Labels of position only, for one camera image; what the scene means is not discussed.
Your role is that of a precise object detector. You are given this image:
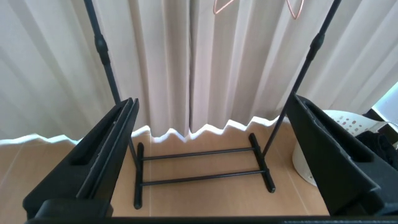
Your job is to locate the black clothes rack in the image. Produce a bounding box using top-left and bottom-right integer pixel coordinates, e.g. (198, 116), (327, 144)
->
(83, 0), (342, 210)

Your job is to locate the white laundry basket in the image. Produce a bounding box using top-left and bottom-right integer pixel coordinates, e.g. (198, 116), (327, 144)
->
(291, 109), (390, 188)

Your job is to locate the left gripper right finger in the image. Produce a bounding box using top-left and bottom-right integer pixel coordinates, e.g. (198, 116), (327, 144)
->
(285, 92), (398, 217)

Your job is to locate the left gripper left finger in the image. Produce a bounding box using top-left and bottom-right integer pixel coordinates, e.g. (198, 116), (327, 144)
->
(22, 98), (140, 219)

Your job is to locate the black knitted garment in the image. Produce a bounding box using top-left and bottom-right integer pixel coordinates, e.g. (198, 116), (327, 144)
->
(355, 129), (398, 171)

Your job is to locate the pink clothes hanger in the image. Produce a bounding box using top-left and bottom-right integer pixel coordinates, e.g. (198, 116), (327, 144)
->
(285, 0), (305, 21)
(213, 0), (234, 16)

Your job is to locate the beige curtain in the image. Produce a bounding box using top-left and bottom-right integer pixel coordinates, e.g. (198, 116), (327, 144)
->
(0, 0), (398, 144)

